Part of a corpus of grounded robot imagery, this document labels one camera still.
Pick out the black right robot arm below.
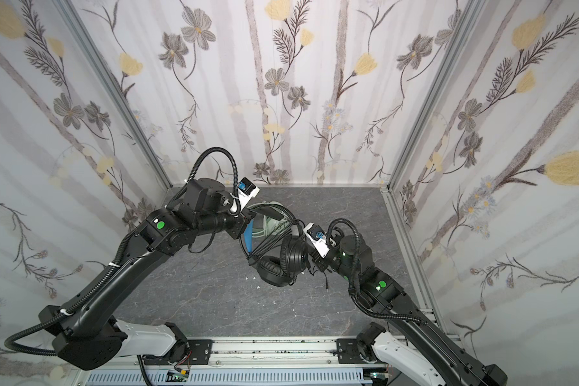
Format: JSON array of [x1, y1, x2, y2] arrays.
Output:
[[307, 229, 508, 385]]

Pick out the black and blue headphones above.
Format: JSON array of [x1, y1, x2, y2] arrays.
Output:
[[239, 203, 309, 287]]

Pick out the left arm corrugated cable conduit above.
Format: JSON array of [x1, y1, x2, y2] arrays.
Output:
[[3, 146, 240, 358]]

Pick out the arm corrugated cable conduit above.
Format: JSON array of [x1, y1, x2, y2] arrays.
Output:
[[3, 146, 240, 358], [325, 218, 428, 325]]

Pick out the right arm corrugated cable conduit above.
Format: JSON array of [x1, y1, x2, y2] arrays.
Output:
[[325, 218, 428, 325]]

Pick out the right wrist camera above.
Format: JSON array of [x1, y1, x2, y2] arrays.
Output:
[[304, 223, 330, 260]]

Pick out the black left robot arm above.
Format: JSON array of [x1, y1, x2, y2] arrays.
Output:
[[40, 178, 260, 371]]

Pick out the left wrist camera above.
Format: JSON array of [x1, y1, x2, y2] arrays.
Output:
[[236, 177, 260, 210]]

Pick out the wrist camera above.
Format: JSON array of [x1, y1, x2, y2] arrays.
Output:
[[236, 177, 260, 210], [304, 223, 330, 260]]

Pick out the mint green over-ear headphones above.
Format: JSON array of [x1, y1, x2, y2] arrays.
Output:
[[246, 201, 293, 239]]

